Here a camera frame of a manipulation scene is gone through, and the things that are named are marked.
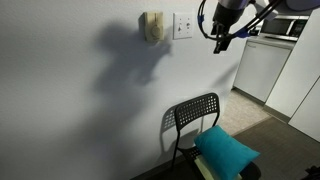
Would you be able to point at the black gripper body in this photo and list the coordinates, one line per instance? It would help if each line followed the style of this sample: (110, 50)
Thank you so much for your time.
(225, 16)

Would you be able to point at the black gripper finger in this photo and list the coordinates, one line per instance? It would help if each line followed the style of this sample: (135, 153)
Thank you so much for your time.
(218, 44)
(225, 42)

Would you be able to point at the small black countertop appliance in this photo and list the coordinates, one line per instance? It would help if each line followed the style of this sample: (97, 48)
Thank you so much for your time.
(254, 32)

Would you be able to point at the white kitchen base cabinet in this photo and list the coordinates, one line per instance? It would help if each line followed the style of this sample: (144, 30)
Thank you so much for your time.
(260, 66)

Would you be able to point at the stainless steel microwave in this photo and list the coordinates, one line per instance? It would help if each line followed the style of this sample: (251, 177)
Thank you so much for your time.
(284, 27)

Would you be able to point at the black perforated metal chair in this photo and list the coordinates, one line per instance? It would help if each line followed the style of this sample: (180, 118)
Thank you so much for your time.
(188, 111)

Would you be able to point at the white tall cabinet panel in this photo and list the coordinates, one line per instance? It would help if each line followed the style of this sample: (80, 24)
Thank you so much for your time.
(300, 71)

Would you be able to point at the teal pillow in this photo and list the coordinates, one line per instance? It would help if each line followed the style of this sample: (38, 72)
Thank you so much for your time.
(224, 154)

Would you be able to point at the light green cushion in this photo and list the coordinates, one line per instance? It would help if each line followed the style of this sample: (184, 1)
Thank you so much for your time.
(204, 168)

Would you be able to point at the black object at floor corner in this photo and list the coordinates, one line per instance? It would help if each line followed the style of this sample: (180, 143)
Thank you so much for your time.
(313, 173)

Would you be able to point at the white double light switch plate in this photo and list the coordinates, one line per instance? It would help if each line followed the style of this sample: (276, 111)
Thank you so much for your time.
(183, 25)

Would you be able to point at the beige wall thermostat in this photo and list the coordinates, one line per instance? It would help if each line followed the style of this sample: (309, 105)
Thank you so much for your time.
(153, 26)

